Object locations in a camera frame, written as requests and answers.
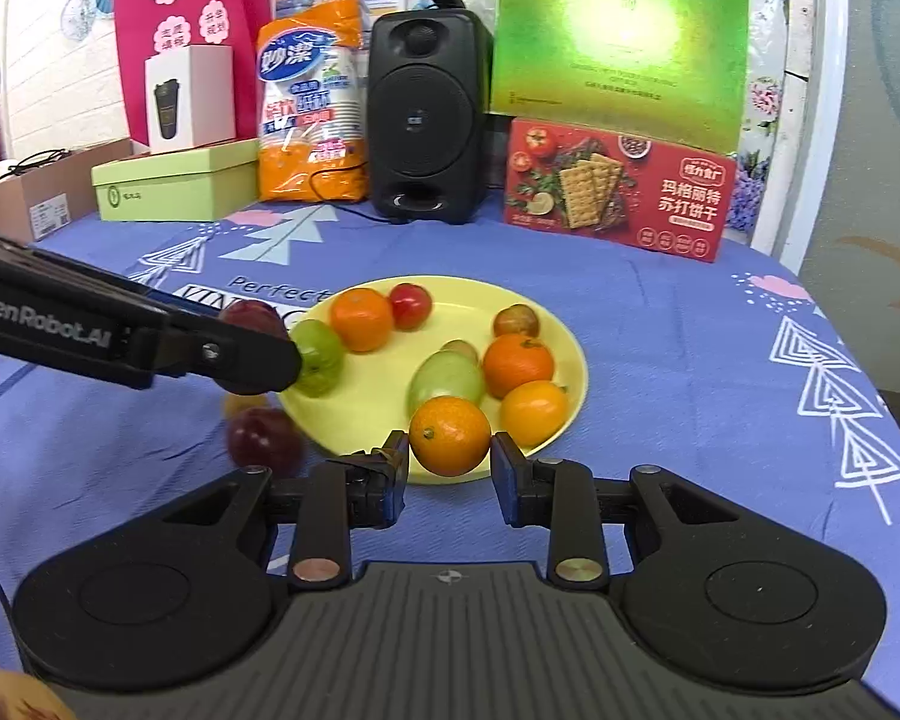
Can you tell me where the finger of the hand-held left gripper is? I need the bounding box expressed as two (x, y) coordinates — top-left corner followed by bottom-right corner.
(148, 306), (305, 396)
(130, 281), (226, 323)

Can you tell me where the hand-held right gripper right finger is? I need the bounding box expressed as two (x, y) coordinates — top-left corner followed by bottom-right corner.
(490, 431), (734, 591)

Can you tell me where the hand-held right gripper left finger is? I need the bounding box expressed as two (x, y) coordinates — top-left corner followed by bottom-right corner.
(150, 429), (413, 592)

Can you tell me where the small orange citrus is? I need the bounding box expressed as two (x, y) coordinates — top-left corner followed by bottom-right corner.
(409, 396), (492, 477)

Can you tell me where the yellow-orange citrus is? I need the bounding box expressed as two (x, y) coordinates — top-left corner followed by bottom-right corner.
(500, 380), (569, 447)

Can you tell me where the yellow-green plastic plate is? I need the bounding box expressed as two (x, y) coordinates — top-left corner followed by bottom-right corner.
(277, 275), (590, 485)

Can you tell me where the round green apple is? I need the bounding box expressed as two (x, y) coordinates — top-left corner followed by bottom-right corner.
(289, 319), (345, 398)

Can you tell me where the oval green mango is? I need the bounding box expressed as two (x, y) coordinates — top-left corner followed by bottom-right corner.
(407, 350), (487, 417)

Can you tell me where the orange mandarin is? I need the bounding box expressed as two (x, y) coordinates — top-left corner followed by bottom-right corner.
(482, 333), (555, 400)
(330, 287), (395, 353)

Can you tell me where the small red apple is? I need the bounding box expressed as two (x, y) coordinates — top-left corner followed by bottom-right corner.
(388, 283), (432, 332)

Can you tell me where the small red-green mango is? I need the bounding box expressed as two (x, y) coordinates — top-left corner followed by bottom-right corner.
(223, 391), (271, 421)

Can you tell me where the dark red apple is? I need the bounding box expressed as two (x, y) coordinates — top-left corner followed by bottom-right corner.
(217, 298), (287, 338)

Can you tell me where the dark red plum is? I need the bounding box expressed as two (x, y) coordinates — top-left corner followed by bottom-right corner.
(226, 407), (306, 477)

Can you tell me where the brown cardboard box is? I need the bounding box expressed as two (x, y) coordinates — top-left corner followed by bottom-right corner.
(0, 138), (152, 243)

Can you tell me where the light green shoe box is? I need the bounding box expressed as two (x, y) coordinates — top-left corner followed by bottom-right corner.
(91, 138), (263, 223)

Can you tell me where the blue printed tablecloth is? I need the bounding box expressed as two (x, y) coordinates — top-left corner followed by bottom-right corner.
(0, 199), (900, 720)

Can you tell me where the white cup box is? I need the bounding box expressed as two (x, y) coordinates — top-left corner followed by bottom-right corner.
(144, 44), (238, 152)

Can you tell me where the orange paper cup pack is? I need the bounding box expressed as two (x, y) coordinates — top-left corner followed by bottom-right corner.
(256, 0), (373, 204)

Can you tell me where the black speaker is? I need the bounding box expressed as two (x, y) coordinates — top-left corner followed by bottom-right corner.
(365, 10), (494, 225)

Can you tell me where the red cracker box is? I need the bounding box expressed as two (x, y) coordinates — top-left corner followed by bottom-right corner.
(503, 117), (738, 264)

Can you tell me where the green gift box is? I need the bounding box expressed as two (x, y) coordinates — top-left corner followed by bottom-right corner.
(489, 0), (752, 155)

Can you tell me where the black cable on cardboard box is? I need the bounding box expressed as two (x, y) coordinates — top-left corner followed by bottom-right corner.
(6, 149), (74, 178)

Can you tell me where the black speaker cable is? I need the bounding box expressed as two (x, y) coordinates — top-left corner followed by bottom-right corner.
(307, 163), (395, 226)

